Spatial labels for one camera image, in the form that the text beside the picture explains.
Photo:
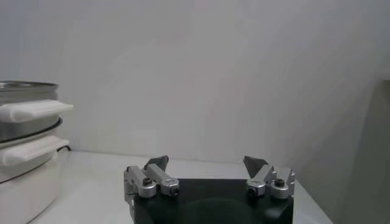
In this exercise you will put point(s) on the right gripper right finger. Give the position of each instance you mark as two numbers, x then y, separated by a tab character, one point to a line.
262	176

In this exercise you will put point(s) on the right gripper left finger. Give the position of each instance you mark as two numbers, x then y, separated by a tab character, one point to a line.
158	178

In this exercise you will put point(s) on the white electric cooker base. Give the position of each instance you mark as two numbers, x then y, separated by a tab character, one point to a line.
24	188

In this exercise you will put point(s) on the stainless steel steamer basket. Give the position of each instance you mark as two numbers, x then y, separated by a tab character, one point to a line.
30	111

